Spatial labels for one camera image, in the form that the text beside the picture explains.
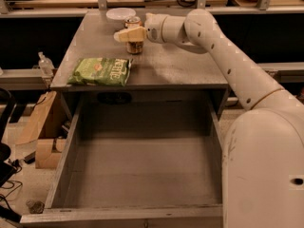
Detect white bowl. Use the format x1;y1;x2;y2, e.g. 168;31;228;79
106;8;136;24

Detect brown cardboard boxes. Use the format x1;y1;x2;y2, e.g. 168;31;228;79
15;91;67;169

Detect clear sanitizer bottle left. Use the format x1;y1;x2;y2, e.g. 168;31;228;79
38;52;54;77

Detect green Kettle chip bag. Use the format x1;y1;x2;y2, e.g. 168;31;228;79
67;57;131;86

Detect orange soda can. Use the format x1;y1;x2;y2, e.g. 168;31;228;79
124;16;143;54

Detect black office chair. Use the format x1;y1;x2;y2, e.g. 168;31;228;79
0;87;20;188

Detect grey cabinet with top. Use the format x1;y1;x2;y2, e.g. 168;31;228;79
51;9;228;114

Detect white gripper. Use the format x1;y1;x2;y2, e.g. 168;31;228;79
114;13;167;44

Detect open grey top drawer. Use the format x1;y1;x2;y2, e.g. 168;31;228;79
22;93;223;228

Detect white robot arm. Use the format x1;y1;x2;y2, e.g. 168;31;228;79
114;9;304;228

